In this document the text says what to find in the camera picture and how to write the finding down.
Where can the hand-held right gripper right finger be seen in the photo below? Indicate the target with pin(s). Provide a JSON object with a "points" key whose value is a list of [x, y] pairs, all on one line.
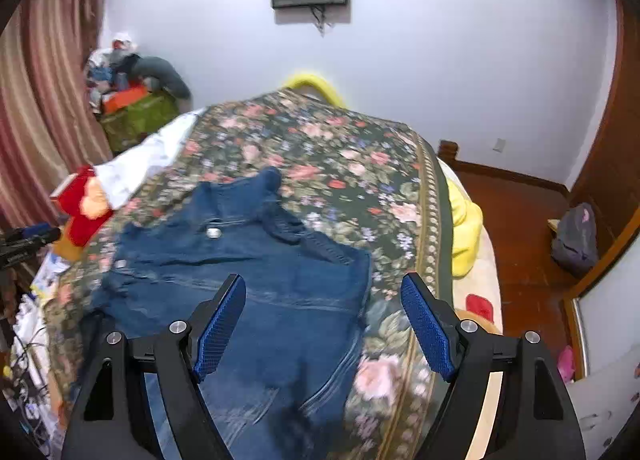
{"points": [[430, 330]]}

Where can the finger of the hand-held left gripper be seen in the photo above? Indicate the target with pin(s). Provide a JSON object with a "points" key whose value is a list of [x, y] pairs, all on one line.
{"points": [[35, 241], [40, 229]]}

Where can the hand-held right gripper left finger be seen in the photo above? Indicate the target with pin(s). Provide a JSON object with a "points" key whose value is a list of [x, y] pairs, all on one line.
{"points": [[220, 330]]}

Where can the blue denim jacket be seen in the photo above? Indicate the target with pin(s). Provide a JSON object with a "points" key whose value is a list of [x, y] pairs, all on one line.
{"points": [[280, 290]]}

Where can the red box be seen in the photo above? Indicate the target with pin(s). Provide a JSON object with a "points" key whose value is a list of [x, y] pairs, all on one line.
{"points": [[57, 201]]}

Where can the white printed sheet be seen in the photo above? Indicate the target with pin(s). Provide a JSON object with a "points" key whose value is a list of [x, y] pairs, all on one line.
{"points": [[37, 290]]}

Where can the red and orange plush toy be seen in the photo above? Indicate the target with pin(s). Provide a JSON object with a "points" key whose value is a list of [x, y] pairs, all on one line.
{"points": [[80, 197]]}

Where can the yellow blanket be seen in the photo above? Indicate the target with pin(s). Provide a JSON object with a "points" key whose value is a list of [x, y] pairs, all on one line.
{"points": [[465, 235]]}

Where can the white cloth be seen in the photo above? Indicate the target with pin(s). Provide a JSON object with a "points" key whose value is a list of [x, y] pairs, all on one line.
{"points": [[145, 159]]}

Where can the striped pink curtain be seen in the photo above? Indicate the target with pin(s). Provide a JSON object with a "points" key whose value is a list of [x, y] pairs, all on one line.
{"points": [[45, 89]]}

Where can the pink slipper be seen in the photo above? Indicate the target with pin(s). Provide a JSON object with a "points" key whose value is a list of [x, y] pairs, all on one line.
{"points": [[566, 364]]}

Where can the orange box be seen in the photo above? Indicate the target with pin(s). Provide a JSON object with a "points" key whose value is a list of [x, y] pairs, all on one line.
{"points": [[125, 98]]}

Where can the small tan box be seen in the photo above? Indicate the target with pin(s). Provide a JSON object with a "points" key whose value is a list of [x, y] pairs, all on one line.
{"points": [[553, 226]]}

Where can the grey backpack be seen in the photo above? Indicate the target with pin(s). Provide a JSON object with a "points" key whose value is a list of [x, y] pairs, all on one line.
{"points": [[575, 240]]}

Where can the white wardrobe door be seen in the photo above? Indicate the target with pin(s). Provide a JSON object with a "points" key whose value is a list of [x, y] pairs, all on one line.
{"points": [[610, 320]]}

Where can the grey curved pillow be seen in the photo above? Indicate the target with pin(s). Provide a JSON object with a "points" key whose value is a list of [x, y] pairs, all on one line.
{"points": [[165, 72]]}

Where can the floral blanket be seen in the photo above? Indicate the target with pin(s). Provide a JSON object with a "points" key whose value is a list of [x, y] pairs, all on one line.
{"points": [[325, 149]]}

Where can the wooden bed post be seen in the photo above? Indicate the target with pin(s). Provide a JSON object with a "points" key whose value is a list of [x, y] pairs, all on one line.
{"points": [[448, 149]]}

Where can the wall socket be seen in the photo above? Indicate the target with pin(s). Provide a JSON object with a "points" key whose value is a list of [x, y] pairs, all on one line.
{"points": [[500, 144]]}

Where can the wooden door frame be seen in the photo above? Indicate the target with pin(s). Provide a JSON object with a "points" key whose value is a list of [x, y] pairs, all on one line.
{"points": [[615, 139]]}

